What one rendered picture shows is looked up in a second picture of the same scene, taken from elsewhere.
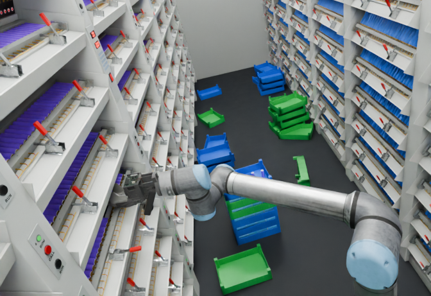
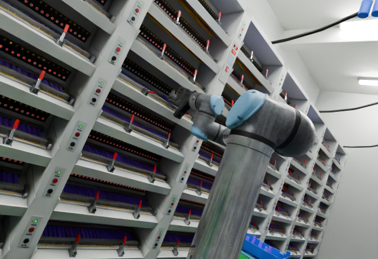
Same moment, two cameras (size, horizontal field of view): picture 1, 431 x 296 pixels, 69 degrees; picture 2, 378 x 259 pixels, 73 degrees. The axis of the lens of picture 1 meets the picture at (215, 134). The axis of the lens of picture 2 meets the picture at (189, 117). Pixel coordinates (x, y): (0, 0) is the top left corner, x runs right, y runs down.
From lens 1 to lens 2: 1.13 m
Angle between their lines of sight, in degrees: 56
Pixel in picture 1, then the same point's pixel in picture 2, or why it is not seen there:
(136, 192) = (181, 94)
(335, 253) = not seen: outside the picture
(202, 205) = (200, 118)
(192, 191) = (203, 103)
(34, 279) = (125, 8)
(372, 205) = not seen: hidden behind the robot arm
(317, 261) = not seen: outside the picture
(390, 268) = (252, 94)
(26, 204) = not seen: outside the picture
